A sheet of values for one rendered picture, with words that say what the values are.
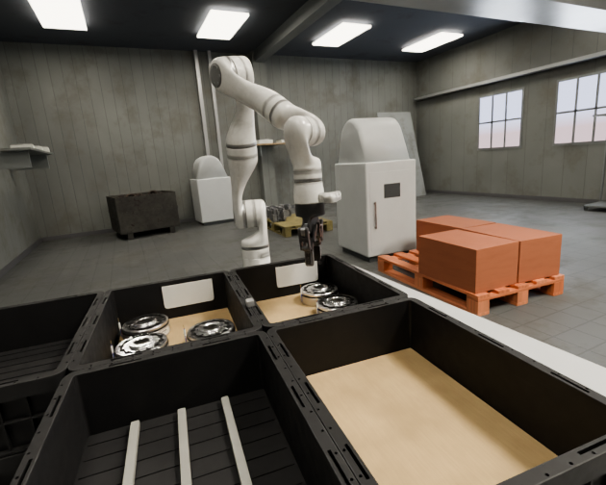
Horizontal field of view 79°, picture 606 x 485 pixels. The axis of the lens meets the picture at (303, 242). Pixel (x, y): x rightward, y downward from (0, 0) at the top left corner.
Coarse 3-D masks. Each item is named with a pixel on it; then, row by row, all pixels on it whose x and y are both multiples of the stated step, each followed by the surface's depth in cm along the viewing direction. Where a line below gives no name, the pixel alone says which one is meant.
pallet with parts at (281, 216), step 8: (272, 208) 657; (280, 208) 653; (288, 208) 694; (272, 216) 639; (280, 216) 639; (288, 216) 695; (272, 224) 645; (280, 224) 614; (288, 224) 609; (296, 224) 603; (328, 224) 616; (280, 232) 623; (288, 232) 591
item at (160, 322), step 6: (138, 318) 90; (156, 318) 89; (162, 318) 89; (126, 324) 87; (132, 324) 86; (150, 324) 85; (156, 324) 86; (162, 324) 85; (126, 330) 83; (132, 330) 83; (138, 330) 83; (144, 330) 82; (150, 330) 83
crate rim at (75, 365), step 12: (192, 276) 97; (204, 276) 97; (228, 276) 94; (120, 288) 91; (132, 288) 91; (108, 300) 84; (240, 300) 77; (96, 312) 77; (252, 312) 71; (96, 324) 71; (252, 324) 65; (84, 336) 66; (216, 336) 62; (228, 336) 62; (84, 348) 61; (156, 348) 59; (168, 348) 59; (72, 360) 57; (108, 360) 57; (120, 360) 56
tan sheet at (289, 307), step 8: (288, 296) 105; (296, 296) 104; (264, 304) 101; (272, 304) 100; (280, 304) 100; (288, 304) 99; (296, 304) 99; (304, 304) 99; (264, 312) 96; (272, 312) 95; (280, 312) 95; (288, 312) 94; (296, 312) 94; (304, 312) 94; (312, 312) 93; (272, 320) 90; (280, 320) 90
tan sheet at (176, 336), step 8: (208, 312) 98; (216, 312) 98; (224, 312) 97; (176, 320) 94; (184, 320) 94; (192, 320) 93; (200, 320) 93; (232, 320) 92; (176, 328) 90; (120, 336) 88; (168, 336) 86; (176, 336) 86; (184, 336) 85; (176, 344) 82
